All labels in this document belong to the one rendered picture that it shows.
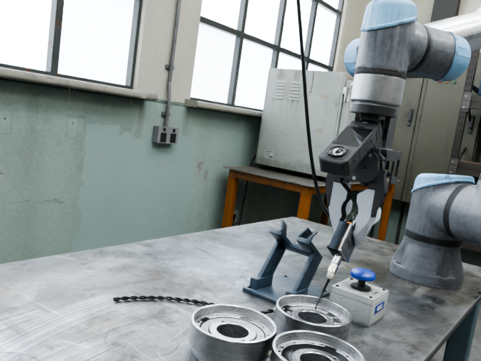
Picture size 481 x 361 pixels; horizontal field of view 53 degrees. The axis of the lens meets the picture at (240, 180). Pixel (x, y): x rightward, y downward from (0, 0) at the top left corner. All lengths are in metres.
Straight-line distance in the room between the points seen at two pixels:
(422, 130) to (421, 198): 3.40
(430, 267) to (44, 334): 0.75
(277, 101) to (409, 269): 2.13
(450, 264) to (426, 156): 3.38
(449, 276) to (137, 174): 1.80
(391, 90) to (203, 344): 0.43
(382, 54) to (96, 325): 0.54
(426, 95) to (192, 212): 2.44
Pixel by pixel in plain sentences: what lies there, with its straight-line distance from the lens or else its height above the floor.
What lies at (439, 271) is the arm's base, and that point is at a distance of 1.08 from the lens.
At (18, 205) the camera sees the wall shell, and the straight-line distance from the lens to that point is 2.20.
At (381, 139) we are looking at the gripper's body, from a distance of 0.77.
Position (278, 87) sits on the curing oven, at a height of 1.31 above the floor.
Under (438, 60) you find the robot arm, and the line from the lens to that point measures 0.80.
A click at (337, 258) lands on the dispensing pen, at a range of 0.74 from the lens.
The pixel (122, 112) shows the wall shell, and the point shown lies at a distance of 2.43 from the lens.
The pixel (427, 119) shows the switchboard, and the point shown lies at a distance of 4.45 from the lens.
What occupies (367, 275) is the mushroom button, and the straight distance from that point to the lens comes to 0.78.
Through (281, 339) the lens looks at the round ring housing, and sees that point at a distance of 0.60.
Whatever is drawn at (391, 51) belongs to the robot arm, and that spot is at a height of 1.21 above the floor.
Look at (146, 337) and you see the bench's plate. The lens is 0.64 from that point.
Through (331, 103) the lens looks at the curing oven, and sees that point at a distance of 2.88.
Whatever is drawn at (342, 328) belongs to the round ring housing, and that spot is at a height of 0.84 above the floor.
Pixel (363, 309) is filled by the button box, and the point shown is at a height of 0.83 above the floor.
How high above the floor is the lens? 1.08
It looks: 7 degrees down
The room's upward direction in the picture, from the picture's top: 8 degrees clockwise
